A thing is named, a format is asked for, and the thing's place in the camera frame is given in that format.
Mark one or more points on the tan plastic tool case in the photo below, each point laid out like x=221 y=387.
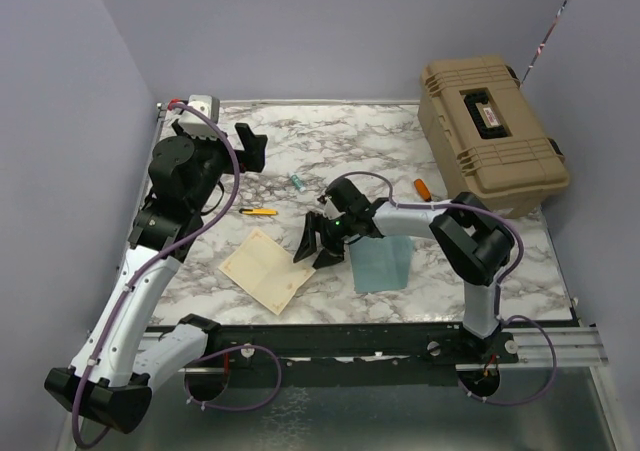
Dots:
x=485 y=137

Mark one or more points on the teal envelope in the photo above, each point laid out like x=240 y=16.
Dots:
x=380 y=265

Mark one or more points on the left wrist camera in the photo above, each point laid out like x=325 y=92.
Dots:
x=191 y=125

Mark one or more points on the orange handled screwdriver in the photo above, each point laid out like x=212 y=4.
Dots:
x=422 y=190

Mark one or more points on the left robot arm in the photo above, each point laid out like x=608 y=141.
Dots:
x=109 y=381

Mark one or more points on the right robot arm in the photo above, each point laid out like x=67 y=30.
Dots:
x=481 y=246

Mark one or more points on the cream letter paper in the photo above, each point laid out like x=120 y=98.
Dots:
x=266 y=271

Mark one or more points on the green glue stick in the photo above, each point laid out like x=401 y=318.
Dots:
x=298 y=183

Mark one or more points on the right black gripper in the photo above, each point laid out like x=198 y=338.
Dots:
x=313 y=223

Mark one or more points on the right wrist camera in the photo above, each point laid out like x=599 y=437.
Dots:
x=329 y=210

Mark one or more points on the aluminium rail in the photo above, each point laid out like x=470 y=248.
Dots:
x=514 y=347

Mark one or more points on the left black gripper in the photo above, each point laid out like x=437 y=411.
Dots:
x=252 y=157

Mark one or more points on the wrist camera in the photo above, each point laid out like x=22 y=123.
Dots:
x=329 y=210
x=191 y=125

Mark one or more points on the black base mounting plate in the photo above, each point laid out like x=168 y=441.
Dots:
x=264 y=366

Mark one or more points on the yellow utility knife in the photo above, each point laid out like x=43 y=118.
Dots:
x=258 y=212

